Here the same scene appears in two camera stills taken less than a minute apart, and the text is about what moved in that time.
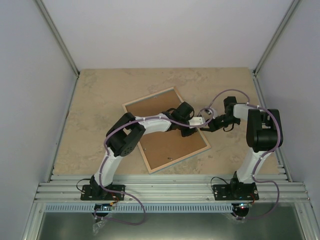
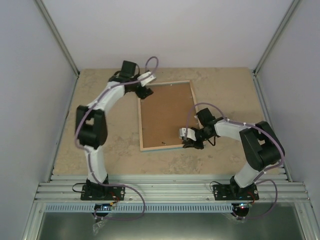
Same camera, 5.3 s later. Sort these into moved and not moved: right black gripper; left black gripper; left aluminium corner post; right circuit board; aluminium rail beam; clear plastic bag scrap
Moved: left black gripper; right black gripper
Not moved: aluminium rail beam; clear plastic bag scrap; left aluminium corner post; right circuit board
